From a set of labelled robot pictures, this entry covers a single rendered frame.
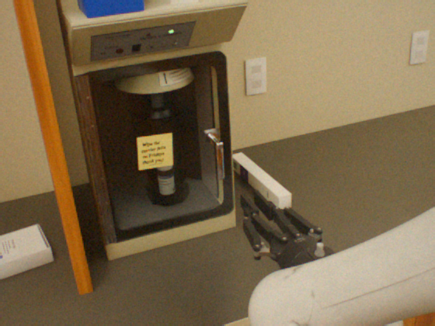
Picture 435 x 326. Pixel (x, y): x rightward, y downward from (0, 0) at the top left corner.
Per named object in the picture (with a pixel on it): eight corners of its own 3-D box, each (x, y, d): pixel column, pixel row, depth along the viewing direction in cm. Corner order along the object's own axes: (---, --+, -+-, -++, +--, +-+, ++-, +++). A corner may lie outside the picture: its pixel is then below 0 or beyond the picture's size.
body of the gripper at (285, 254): (334, 242, 84) (305, 213, 92) (287, 255, 82) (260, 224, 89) (331, 279, 88) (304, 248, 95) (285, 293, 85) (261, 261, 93)
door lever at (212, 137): (218, 168, 122) (207, 171, 121) (217, 130, 117) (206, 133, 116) (227, 179, 117) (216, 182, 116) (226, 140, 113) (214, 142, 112)
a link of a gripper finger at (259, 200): (269, 207, 98) (273, 206, 98) (253, 190, 104) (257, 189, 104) (269, 221, 100) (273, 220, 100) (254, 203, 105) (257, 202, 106)
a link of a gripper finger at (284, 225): (294, 237, 89) (302, 236, 89) (273, 203, 98) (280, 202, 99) (294, 256, 90) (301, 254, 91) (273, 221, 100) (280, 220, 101)
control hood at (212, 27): (70, 64, 101) (60, 10, 96) (227, 39, 110) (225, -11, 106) (79, 81, 91) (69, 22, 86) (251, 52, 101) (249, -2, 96)
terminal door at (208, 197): (108, 243, 120) (78, 73, 102) (233, 211, 129) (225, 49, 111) (109, 245, 119) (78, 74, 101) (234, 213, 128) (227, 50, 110)
